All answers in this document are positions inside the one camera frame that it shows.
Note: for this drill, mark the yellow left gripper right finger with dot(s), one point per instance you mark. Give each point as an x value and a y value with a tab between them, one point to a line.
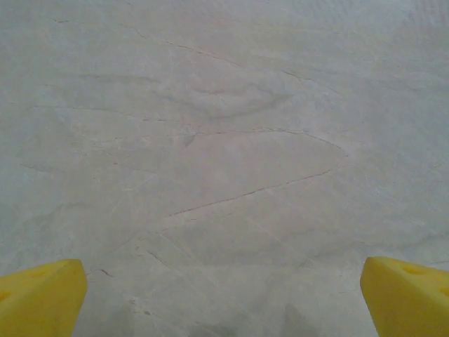
410	302

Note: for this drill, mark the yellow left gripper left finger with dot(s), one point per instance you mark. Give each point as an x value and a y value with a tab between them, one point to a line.
38	302

